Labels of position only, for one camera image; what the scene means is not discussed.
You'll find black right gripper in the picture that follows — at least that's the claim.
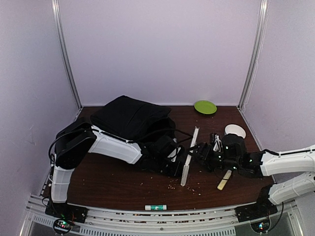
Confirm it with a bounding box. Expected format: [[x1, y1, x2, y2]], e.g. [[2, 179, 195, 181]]
[[186, 143, 240, 173]]

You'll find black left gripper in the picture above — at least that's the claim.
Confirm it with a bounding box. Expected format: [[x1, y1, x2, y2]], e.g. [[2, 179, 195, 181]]
[[154, 155, 184, 178]]

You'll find dark Wuthering Heights book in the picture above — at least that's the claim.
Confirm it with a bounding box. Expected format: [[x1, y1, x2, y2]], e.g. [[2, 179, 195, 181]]
[[180, 127, 199, 186]]

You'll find black student backpack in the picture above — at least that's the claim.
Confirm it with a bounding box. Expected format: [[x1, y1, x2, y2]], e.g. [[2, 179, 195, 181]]
[[90, 95, 176, 142]]

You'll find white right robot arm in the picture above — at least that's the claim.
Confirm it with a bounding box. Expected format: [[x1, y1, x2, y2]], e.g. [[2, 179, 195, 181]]
[[188, 134, 315, 217]]

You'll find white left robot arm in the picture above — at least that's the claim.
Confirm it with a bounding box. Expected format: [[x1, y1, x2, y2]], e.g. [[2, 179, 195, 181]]
[[48, 118, 185, 218]]

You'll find white bowl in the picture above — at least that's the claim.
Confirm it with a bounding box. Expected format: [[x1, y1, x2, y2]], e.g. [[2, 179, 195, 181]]
[[224, 124, 246, 139]]

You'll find yellow highlighter marker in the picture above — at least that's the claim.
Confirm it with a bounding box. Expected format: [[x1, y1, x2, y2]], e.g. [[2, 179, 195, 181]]
[[217, 170, 232, 191]]

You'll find green plate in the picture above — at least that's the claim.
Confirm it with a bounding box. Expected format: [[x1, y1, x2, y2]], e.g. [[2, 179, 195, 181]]
[[194, 100, 217, 115]]

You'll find green white glue stick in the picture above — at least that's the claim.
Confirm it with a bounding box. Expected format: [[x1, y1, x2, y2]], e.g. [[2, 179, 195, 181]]
[[145, 205, 167, 211]]

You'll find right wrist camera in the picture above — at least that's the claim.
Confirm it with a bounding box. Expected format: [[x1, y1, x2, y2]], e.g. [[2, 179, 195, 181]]
[[210, 133, 222, 152]]

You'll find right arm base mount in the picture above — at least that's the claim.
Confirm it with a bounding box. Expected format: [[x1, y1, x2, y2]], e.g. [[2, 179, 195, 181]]
[[235, 203, 278, 222]]

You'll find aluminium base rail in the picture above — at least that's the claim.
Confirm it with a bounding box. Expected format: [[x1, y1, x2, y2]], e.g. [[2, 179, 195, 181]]
[[24, 193, 296, 236]]

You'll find right aluminium frame post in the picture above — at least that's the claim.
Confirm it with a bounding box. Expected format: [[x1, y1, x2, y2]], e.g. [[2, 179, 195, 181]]
[[238, 0, 269, 111]]

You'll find aluminium frame post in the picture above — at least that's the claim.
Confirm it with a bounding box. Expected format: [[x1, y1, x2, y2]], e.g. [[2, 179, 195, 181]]
[[51, 0, 83, 110], [238, 0, 269, 111]]

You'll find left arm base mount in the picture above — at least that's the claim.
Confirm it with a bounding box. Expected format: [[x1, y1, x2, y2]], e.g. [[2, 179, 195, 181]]
[[45, 203, 88, 223]]

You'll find left aluminium frame post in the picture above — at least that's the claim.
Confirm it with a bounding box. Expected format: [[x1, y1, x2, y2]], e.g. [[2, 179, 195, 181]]
[[51, 0, 83, 110]]

